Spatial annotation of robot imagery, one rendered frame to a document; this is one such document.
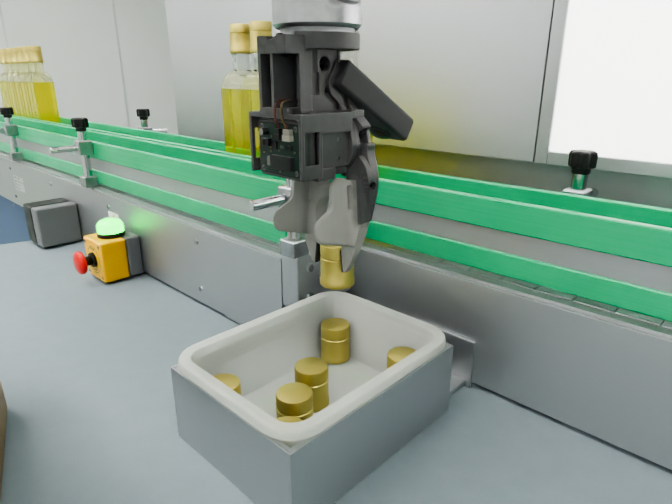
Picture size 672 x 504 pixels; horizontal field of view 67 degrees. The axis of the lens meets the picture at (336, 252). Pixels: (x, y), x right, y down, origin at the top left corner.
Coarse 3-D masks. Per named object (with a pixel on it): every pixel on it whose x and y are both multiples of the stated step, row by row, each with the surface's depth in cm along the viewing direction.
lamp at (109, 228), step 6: (102, 222) 86; (108, 222) 86; (114, 222) 86; (120, 222) 87; (96, 228) 87; (102, 228) 85; (108, 228) 86; (114, 228) 86; (120, 228) 87; (102, 234) 86; (108, 234) 86; (114, 234) 86; (120, 234) 87
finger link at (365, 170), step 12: (360, 144) 45; (372, 144) 45; (360, 156) 45; (372, 156) 45; (360, 168) 45; (372, 168) 45; (360, 180) 45; (372, 180) 45; (360, 192) 46; (372, 192) 45; (360, 204) 46; (372, 204) 46; (360, 216) 46
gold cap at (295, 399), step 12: (288, 384) 48; (300, 384) 48; (276, 396) 46; (288, 396) 46; (300, 396) 46; (312, 396) 46; (276, 408) 47; (288, 408) 45; (300, 408) 45; (312, 408) 47
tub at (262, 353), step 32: (256, 320) 54; (288, 320) 57; (320, 320) 60; (352, 320) 60; (384, 320) 56; (416, 320) 54; (192, 352) 48; (224, 352) 51; (256, 352) 54; (288, 352) 57; (352, 352) 61; (384, 352) 57; (416, 352) 48; (224, 384) 43; (256, 384) 55; (352, 384) 55; (384, 384) 44; (256, 416) 39; (320, 416) 39
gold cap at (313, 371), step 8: (304, 360) 52; (312, 360) 52; (320, 360) 52; (296, 368) 50; (304, 368) 50; (312, 368) 50; (320, 368) 50; (328, 368) 51; (296, 376) 50; (304, 376) 49; (312, 376) 49; (320, 376) 50; (328, 376) 51; (312, 384) 50; (320, 384) 50; (328, 384) 51; (320, 392) 50; (328, 392) 52; (320, 400) 51; (328, 400) 52; (320, 408) 51
